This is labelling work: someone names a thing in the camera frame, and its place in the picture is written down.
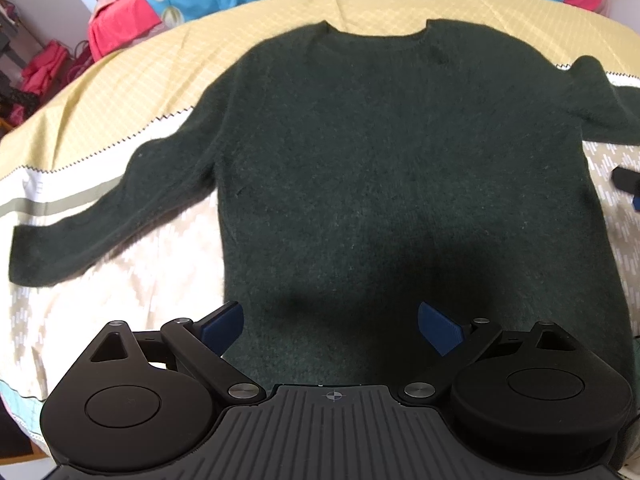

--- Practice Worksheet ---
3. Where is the dark green knit sweater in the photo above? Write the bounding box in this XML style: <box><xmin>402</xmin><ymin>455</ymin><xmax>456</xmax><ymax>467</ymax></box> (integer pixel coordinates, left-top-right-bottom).
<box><xmin>9</xmin><ymin>20</ymin><xmax>639</xmax><ymax>387</ymax></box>

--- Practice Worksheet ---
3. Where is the red clothes pile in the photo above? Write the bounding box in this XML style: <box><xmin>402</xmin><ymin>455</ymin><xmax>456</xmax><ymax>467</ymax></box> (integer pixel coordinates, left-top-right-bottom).
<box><xmin>8</xmin><ymin>40</ymin><xmax>94</xmax><ymax>127</ymax></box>

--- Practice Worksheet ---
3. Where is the yellow patterned bed cover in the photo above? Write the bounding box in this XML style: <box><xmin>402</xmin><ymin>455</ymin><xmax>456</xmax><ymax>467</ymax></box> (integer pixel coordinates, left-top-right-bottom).
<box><xmin>1</xmin><ymin>0</ymin><xmax>639</xmax><ymax>445</ymax></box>

